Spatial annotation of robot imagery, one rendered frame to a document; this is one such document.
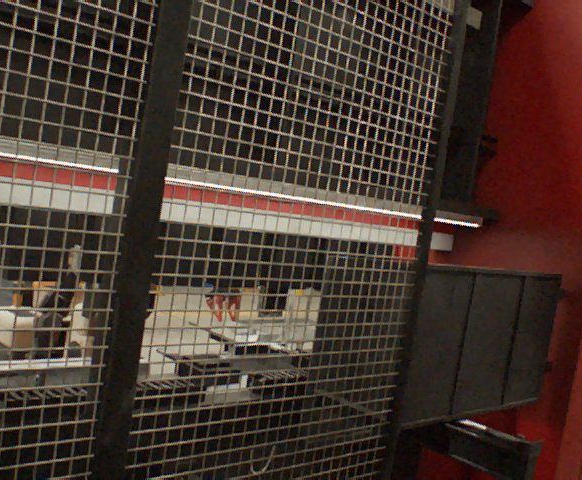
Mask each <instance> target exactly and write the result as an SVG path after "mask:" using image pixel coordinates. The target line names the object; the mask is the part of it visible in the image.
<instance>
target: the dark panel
mask: <svg viewBox="0 0 582 480"><path fill-rule="evenodd" d="M562 275H563V274H562V273H554V272H540V271H527V270H514V269H500V268H487V267H473V266H460V265H446V264H433V263H427V268H426V275H425V281H424V287H423V294H422V300H421V306H420V313H419V319H418V324H417V331H416V337H415V343H413V350H412V356H411V362H410V369H409V375H408V381H407V387H406V394H405V400H404V406H403V412H401V419H400V423H401V426H400V430H405V429H411V428H416V427H422V426H427V425H433V424H434V423H438V422H443V421H449V420H455V419H460V418H465V417H470V416H476V415H482V414H487V413H490V412H492V411H497V410H502V409H508V408H514V407H519V406H524V405H529V404H535V403H539V397H540V392H541V387H542V386H543V381H544V375H545V368H546V363H547V357H548V352H549V345H550V340H551V334H552V328H553V322H554V317H555V316H556V311H557V305H558V298H559V293H560V287H561V282H562Z"/></svg>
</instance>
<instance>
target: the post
mask: <svg viewBox="0 0 582 480"><path fill-rule="evenodd" d="M155 4H157V5H158V7H156V6H154V12H153V19H152V23H153V24H155V25H156V26H155V27H154V26H151V33H150V40H149V43H152V44H153V46H150V45H148V47H147V54H146V61H147V62H149V64H145V69H144V76H143V81H146V82H147V83H146V84H145V83H142V90H141V98H140V100H142V101H144V103H141V102H140V104H139V108H138V111H137V120H140V122H136V126H135V133H134V139H137V140H138V141H133V148H132V155H131V158H135V160H134V161H133V160H131V163H130V169H129V177H132V180H130V179H128V184H127V191H126V196H129V197H130V198H129V199H127V198H126V199H124V206H123V213H122V215H127V218H123V217H122V221H121V228H120V234H123V235H124V236H123V237H121V236H119V242H118V249H117V252H121V255H120V256H119V255H117V257H116V264H115V271H118V274H114V279H113V286H112V290H116V293H113V292H111V300H110V307H109V309H113V311H109V315H108V322H107V327H110V328H111V329H110V330H106V337H105V344H104V346H108V348H104V351H103V357H102V365H105V367H101V372H100V379H99V382H104V384H100V385H99V387H98V394H97V397H98V401H101V403H97V408H96V415H95V419H99V421H96V422H94V429H93V436H92V437H95V436H96V439H92V443H91V450H90V454H91V455H94V457H90V458H89V465H88V472H91V474H89V475H87V479H86V480H124V472H125V465H126V459H127V452H128V445H129V438H130V431H131V424H132V417H133V410H134V404H135V396H136V389H137V382H138V375H139V368H140V361H141V354H142V347H143V340H144V333H145V325H146V319H147V312H148V304H149V297H150V291H151V283H152V276H153V268H154V262H155V255H156V247H157V240H158V234H159V226H160V219H161V211H162V205H163V198H164V190H165V183H166V176H167V169H168V162H170V154H171V148H172V141H173V133H174V126H175V119H176V112H177V105H178V97H179V91H180V84H182V77H183V69H184V63H185V56H186V48H187V41H188V35H189V28H190V20H191V14H192V13H193V7H194V0H155ZM88 472H87V473H88Z"/></svg>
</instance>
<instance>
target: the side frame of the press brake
mask: <svg viewBox="0 0 582 480"><path fill-rule="evenodd" d="M483 135H487V136H490V137H493V138H496V139H498V142H497V143H496V144H493V143H490V142H487V141H483V140H482V145H481V146H482V147H487V148H490V149H493V150H496V151H497V155H496V156H490V155H487V153H483V152H480V158H479V164H478V169H477V176H476V182H475V188H474V194H473V201H472V206H479V207H484V208H489V209H495V210H500V215H499V221H493V220H487V219H483V222H482V226H473V225H467V224H460V223H456V228H455V235H454V241H453V247H452V251H450V250H440V249H430V256H428V262H427V263H433V264H446V265H460V266H473V267H487V268H500V269H514V270H527V271H540V272H554V273H562V274H563V275H562V282H561V287H560V288H562V289H565V291H564V297H563V299H558V305H557V311H556V316H555V317H554V322H553V328H552V334H551V340H550V345H549V352H548V357H547V361H551V367H550V371H548V372H545V375H544V381H543V386H542V387H541V392H540V397H539V403H535V404H529V405H524V406H519V407H514V408H508V409H502V410H497V411H492V412H490V413H487V414H482V415H476V416H470V417H466V419H468V420H471V421H473V422H476V423H478V424H481V425H484V426H487V427H490V428H492V429H495V430H497V431H500V432H502V433H505V434H508V435H510V436H513V437H515V438H516V437H517V435H518V434H519V435H522V436H524V437H525V438H524V440H526V441H529V442H530V443H532V442H536V441H539V440H542V441H543V446H542V451H541V455H540V456H537V460H536V466H535V471H534V478H533V480H582V0H534V5H533V9H523V10H515V9H511V10H504V11H503V18H502V24H501V30H500V36H499V42H498V47H497V54H496V60H495V66H494V72H493V78H492V84H491V90H490V96H489V102H488V108H487V115H486V121H485V126H484V133H483ZM415 480H500V479H497V478H495V477H493V476H491V475H488V474H486V473H484V472H482V471H479V470H477V469H475V468H473V467H469V466H467V465H465V464H463V463H460V462H458V461H456V460H454V459H451V458H449V457H447V456H445V455H443V454H440V453H438V452H435V451H433V450H430V449H428V448H426V447H424V446H421V452H420V458H419V464H418V470H417V476H415Z"/></svg>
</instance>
